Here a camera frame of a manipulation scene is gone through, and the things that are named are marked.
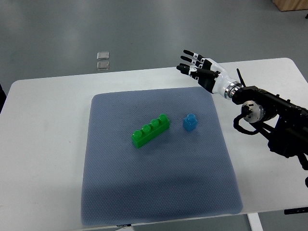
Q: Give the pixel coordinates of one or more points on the dark object at left edge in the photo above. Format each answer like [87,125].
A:
[2,98]

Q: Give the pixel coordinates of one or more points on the blue toy block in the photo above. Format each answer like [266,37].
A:
[190,122]

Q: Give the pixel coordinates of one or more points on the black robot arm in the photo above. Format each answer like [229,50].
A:
[282,123]

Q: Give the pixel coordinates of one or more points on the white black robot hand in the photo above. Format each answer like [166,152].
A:
[209,74]

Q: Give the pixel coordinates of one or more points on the upper metal floor plate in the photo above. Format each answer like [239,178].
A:
[103,55]

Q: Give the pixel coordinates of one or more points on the blue-grey textured mat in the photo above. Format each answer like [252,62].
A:
[178,174]

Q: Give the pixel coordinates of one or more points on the lower metal floor plate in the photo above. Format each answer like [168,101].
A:
[103,65]

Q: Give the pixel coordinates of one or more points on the black table control panel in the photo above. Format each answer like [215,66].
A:
[296,211]

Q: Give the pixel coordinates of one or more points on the green four-stud toy block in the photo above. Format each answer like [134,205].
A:
[150,131]

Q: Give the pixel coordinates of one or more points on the white table leg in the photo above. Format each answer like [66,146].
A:
[254,222]

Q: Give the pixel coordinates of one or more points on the wooden box corner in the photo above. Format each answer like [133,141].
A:
[291,5]

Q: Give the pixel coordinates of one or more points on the metal floor plate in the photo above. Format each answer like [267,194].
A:
[103,65]
[103,55]

